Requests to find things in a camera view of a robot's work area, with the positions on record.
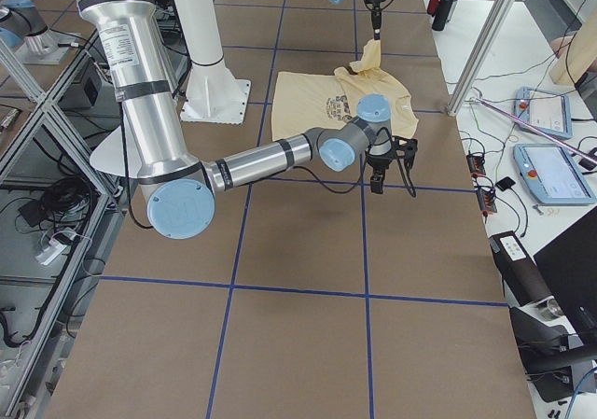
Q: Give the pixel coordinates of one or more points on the teach pendant tablet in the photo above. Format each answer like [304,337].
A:
[546,110]
[551,175]

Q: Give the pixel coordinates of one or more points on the cream long-sleeve printed shirt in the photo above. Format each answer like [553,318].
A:
[304,101]

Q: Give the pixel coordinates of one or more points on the pink metal rod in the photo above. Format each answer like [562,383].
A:
[534,129]

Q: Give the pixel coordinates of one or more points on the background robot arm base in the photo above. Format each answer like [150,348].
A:
[25,32]

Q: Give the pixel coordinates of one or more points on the near teach pendant tablet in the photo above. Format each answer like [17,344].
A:
[551,175]

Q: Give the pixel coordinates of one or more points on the white plastic chair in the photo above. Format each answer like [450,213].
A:
[108,158]

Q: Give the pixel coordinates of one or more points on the aluminium frame post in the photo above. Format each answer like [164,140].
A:
[487,35]

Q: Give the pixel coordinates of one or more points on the black thermos bottle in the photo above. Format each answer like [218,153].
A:
[441,14]

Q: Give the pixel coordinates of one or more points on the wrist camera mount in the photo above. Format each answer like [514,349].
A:
[406,149]

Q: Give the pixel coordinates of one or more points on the black monitor screen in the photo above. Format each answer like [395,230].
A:
[568,266]

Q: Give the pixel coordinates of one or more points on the far teach pendant tablet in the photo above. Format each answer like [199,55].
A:
[546,110]

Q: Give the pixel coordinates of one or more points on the orange black connector box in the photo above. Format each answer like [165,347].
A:
[475,165]

